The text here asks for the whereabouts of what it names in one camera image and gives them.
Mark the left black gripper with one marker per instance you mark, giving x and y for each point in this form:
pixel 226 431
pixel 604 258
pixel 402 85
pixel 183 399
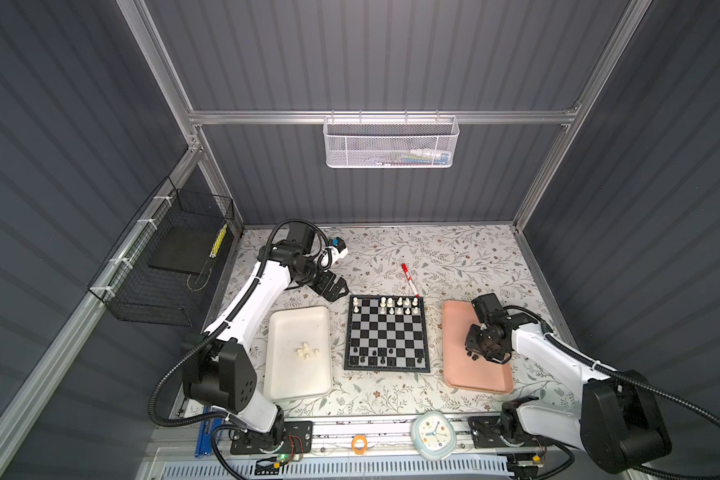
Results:
pixel 334 292

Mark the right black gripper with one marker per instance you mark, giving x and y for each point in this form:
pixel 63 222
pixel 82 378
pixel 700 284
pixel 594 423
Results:
pixel 470 343

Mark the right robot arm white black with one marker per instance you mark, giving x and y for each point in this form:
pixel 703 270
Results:
pixel 618 424

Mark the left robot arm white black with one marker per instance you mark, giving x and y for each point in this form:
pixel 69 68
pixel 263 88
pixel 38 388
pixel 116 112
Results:
pixel 215 366

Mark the white chess pieces in tray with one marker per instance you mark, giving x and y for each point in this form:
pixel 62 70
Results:
pixel 306 351

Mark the white chess pieces on board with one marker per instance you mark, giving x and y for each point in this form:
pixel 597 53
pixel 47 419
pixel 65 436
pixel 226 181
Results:
pixel 399 306

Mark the black white chess board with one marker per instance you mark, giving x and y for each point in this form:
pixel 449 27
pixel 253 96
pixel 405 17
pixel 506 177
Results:
pixel 366 328

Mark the black chess pieces on board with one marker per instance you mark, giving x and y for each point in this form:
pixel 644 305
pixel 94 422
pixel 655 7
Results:
pixel 387 358

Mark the pink plastic tray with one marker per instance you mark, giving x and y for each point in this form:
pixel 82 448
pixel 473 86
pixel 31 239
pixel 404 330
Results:
pixel 459 369

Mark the white plastic tray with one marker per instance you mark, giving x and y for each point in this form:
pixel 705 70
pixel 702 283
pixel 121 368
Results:
pixel 298 363

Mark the red white marker pen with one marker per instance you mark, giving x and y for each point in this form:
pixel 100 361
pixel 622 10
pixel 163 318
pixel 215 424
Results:
pixel 410 280

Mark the mint green alarm clock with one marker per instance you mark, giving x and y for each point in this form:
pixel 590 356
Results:
pixel 433 436

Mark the yellow brush in basket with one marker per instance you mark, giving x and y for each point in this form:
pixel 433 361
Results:
pixel 218 241

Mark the blue clamp tool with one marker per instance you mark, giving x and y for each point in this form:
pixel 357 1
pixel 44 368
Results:
pixel 203 444

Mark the white wire basket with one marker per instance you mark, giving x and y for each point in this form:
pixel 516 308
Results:
pixel 402 142

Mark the black wire basket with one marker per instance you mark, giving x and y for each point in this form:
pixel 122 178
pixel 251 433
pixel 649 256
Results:
pixel 161 273

